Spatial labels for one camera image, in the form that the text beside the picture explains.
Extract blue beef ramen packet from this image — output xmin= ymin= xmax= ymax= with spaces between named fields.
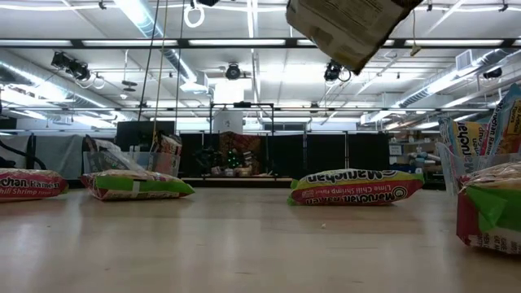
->
xmin=486 ymin=83 xmax=521 ymax=158
xmin=285 ymin=0 xmax=425 ymax=77

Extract brown patterned cloth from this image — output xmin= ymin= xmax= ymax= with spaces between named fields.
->
xmin=218 ymin=130 xmax=262 ymax=166

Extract small green lit tree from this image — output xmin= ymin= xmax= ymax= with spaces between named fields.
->
xmin=225 ymin=148 xmax=247 ymax=170

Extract clear plastic bin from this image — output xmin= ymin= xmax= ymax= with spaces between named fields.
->
xmin=436 ymin=141 xmax=521 ymax=197
xmin=82 ymin=150 xmax=182 ymax=179

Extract black computer monitor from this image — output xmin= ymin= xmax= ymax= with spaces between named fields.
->
xmin=116 ymin=120 xmax=176 ymax=152

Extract storage shelf with boxes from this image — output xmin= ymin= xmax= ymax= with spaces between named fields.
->
xmin=388 ymin=136 xmax=443 ymax=182

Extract black ceiling spotlights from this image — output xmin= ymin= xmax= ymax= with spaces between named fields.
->
xmin=50 ymin=51 xmax=92 ymax=81

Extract black hanging camera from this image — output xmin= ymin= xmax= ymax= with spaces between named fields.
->
xmin=324 ymin=59 xmax=352 ymax=83

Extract thin black hanging cable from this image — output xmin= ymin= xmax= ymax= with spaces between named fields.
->
xmin=173 ymin=0 xmax=186 ymax=132

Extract tan hanging rope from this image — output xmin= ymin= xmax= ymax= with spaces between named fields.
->
xmin=150 ymin=0 xmax=169 ymax=154

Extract white cable ring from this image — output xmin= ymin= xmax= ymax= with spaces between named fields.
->
xmin=183 ymin=2 xmax=206 ymax=29

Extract silver ventilation duct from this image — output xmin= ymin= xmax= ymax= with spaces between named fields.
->
xmin=115 ymin=0 xmax=211 ymax=93
xmin=396 ymin=47 xmax=521 ymax=110

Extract yellow hanging cable with plug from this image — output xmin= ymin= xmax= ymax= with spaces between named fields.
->
xmin=409 ymin=7 xmax=422 ymax=57

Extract black curved hose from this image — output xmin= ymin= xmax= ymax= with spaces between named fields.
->
xmin=0 ymin=137 xmax=48 ymax=171

